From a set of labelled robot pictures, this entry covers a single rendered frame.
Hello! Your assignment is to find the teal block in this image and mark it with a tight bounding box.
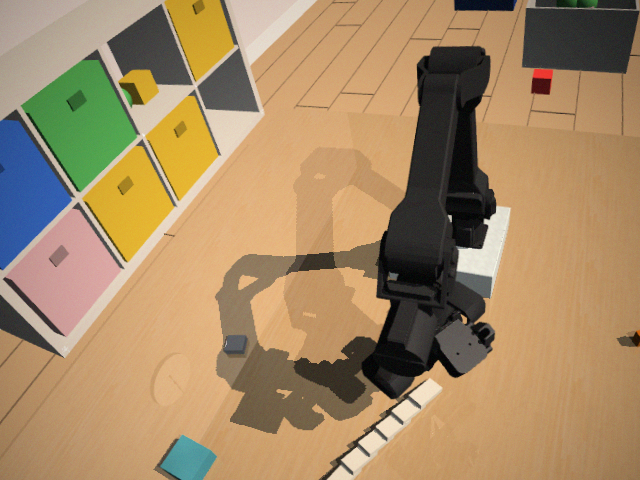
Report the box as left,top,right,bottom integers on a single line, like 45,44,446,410
161,434,217,480

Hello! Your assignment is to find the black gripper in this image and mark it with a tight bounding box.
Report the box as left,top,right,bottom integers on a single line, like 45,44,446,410
362,282,486,399

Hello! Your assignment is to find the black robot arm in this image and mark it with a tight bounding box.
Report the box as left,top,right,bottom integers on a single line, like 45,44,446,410
373,46,496,378

